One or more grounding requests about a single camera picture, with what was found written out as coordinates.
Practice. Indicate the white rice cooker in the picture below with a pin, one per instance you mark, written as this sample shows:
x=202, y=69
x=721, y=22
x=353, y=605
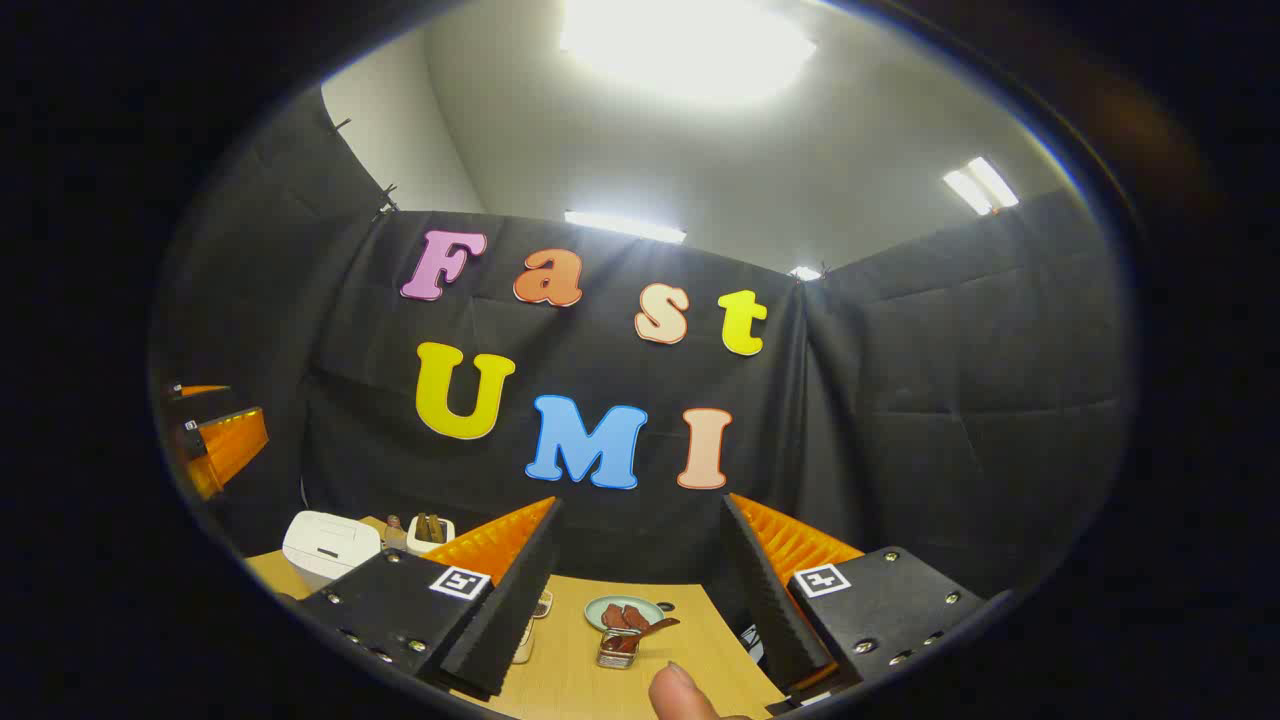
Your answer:
x=330, y=545

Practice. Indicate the double ceiling light panel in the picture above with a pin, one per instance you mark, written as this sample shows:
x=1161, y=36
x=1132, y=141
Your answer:
x=980, y=185

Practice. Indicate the large square ceiling light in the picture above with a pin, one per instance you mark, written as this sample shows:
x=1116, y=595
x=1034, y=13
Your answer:
x=690, y=40

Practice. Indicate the white toaster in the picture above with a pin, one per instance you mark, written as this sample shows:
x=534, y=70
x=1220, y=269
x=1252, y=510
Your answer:
x=430, y=545

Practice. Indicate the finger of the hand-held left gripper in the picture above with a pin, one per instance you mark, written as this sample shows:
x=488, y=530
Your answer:
x=232, y=445
x=198, y=390

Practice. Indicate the black backdrop cloth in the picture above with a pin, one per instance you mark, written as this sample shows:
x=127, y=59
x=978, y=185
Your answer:
x=900, y=420

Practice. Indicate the pale green plate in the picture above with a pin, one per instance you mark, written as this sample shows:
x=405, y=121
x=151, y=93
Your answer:
x=600, y=605

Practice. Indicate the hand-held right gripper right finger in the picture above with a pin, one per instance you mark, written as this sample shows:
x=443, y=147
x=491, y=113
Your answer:
x=770, y=600

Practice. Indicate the clear plastic bottle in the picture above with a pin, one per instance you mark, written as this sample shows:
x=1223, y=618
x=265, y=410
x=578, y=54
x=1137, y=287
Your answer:
x=394, y=532

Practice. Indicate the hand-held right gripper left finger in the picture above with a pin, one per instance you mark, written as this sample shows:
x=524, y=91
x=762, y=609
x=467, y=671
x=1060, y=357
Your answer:
x=510, y=610

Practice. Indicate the small ceiling light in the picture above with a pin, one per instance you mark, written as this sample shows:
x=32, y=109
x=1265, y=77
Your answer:
x=805, y=273

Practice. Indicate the brown meat steak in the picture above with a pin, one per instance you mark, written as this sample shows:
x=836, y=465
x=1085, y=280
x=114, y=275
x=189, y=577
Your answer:
x=636, y=615
x=612, y=616

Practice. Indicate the long ceiling light strip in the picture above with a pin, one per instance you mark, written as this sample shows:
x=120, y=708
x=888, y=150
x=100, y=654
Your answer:
x=625, y=226

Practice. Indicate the brown wooden spoon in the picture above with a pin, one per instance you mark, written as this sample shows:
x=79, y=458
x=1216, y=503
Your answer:
x=650, y=630

